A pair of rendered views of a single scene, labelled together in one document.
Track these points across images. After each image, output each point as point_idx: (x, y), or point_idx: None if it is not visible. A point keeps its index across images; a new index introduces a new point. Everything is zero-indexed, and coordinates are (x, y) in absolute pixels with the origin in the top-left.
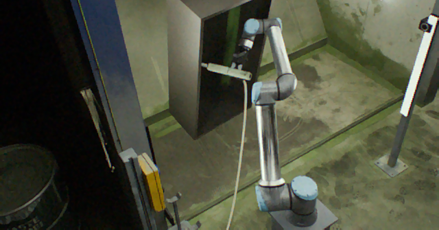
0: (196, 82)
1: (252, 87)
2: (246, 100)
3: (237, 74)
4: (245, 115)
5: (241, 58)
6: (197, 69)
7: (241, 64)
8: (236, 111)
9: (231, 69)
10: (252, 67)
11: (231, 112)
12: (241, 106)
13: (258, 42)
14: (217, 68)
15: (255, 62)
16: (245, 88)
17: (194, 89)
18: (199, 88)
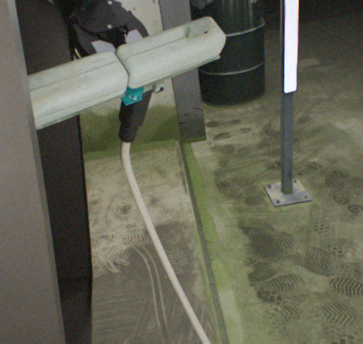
0: (28, 210)
1: (75, 219)
2: (149, 217)
3: (179, 47)
4: (169, 264)
5: (110, 6)
6: (0, 54)
7: (132, 28)
8: (79, 313)
9: (131, 44)
10: (51, 157)
11: (70, 328)
12: (72, 293)
13: (43, 39)
14: (61, 82)
15: (57, 127)
16: (133, 175)
17: (20, 295)
18: (54, 252)
